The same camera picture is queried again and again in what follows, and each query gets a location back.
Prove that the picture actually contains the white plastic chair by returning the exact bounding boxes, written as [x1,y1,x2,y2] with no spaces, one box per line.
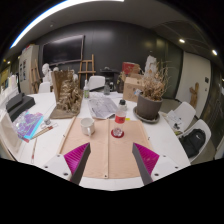
[38,81,52,94]
[166,101,197,134]
[87,75,106,92]
[176,118,212,163]

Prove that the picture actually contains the white mug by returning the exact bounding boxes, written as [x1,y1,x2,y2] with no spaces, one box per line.
[79,117,96,137]

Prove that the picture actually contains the cardboard box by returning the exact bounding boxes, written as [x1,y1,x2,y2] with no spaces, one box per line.
[122,76,146,103]

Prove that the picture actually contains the colourful printed book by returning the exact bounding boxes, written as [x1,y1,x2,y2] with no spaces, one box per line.
[13,111,44,141]

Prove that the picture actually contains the red box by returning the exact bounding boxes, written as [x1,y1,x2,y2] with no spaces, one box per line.
[121,61,142,76]

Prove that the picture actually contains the black backpack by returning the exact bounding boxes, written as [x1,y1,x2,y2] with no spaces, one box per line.
[178,128,207,159]

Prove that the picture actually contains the small green spray bottle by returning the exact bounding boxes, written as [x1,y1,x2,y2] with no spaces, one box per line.
[83,79,91,99]

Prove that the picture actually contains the black flat boxes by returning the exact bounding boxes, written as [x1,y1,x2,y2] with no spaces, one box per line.
[5,92,36,122]

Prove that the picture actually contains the wooden figure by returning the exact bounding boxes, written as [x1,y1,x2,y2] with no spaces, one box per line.
[188,82,200,109]

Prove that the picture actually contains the clear red-labelled drink bottle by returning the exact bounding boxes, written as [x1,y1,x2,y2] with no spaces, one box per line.
[112,98,128,138]

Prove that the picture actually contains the tall white plaster statue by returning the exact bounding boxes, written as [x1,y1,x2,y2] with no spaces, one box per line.
[144,54,158,79]

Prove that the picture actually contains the flat round red coaster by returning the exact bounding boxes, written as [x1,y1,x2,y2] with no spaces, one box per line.
[110,129,125,139]

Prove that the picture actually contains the dried plant in grey pot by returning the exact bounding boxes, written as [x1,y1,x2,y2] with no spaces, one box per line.
[134,61,171,121]

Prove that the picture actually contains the dark grey bottle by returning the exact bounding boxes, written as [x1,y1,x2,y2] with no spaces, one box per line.
[103,80,111,96]

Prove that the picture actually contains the black wall screen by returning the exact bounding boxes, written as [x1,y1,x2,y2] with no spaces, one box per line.
[41,34,85,66]

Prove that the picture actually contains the papers on chair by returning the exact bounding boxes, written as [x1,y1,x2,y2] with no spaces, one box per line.
[166,109,184,132]

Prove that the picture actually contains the beige canvas table mat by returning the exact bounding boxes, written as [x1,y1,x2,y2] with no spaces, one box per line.
[58,115,155,180]

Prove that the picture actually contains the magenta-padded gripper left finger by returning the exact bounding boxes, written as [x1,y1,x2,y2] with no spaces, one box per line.
[42,142,92,185]

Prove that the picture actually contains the white cabinet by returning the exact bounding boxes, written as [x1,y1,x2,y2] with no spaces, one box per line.
[18,44,40,95]

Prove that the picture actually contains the grey plant saucer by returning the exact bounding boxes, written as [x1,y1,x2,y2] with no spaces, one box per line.
[133,105,162,125]

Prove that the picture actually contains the golden relief sculpture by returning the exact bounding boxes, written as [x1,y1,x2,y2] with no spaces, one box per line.
[49,69,84,120]

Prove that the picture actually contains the white plaster bust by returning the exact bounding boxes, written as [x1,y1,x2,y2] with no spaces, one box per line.
[41,63,52,83]

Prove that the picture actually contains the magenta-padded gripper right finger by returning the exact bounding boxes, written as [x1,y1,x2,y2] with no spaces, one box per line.
[132,142,184,186]

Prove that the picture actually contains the long ceiling light strip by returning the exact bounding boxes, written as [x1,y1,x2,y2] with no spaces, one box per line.
[9,0,125,49]

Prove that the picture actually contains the open printed magazine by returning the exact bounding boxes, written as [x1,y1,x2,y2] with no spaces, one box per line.
[87,94,118,120]

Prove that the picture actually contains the wooden easel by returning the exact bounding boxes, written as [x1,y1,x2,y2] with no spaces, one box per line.
[30,59,42,94]
[78,53,97,81]

